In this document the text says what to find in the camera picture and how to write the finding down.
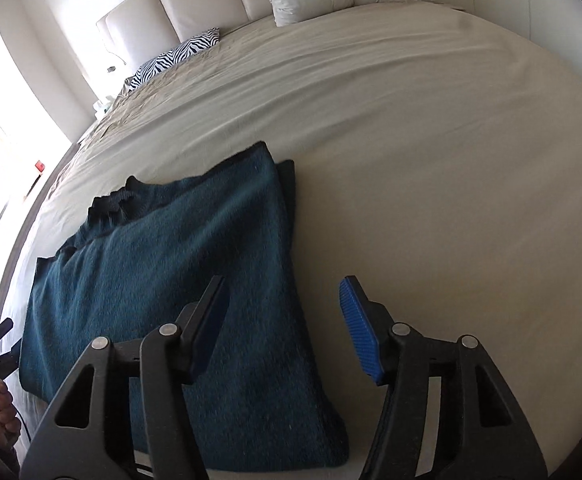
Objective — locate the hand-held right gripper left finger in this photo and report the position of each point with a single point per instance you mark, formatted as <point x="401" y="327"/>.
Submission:
<point x="211" y="325"/>

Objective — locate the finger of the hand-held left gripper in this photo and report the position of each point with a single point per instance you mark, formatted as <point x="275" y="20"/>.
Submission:
<point x="7" y="359"/>
<point x="2" y="326"/>

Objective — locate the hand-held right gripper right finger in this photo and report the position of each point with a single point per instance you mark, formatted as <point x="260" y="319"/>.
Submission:
<point x="358" y="330"/>

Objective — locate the dark teal sweater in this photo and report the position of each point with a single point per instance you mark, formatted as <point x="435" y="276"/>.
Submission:
<point x="171" y="240"/>

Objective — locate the white window ledge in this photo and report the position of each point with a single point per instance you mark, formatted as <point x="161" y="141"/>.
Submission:
<point x="21" y="195"/>

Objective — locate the small red box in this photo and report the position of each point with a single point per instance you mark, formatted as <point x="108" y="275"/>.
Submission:
<point x="39" y="165"/>

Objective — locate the bed with beige sheet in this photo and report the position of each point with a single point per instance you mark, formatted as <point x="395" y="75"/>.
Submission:
<point x="421" y="160"/>

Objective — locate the zebra print pillow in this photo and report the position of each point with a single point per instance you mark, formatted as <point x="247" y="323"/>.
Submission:
<point x="171" y="57"/>

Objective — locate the cream padded headboard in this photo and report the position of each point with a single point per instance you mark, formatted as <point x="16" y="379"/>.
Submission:
<point x="131" y="30"/>

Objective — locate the wall reading lamp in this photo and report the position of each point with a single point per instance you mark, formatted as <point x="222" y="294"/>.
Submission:
<point x="112" y="66"/>

